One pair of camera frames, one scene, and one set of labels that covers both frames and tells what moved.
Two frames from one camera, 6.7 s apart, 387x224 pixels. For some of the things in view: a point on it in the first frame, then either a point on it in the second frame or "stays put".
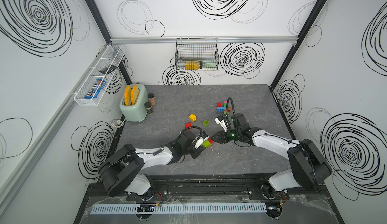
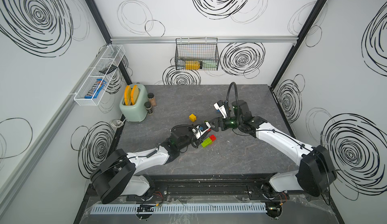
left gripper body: x=191 y=150 to x=189 y=139
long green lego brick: x=206 y=144 stays put
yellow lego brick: x=192 y=117 stays put
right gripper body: x=230 y=134 to x=230 y=122
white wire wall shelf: x=92 y=91 stays put
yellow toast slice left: x=127 y=95 stays put
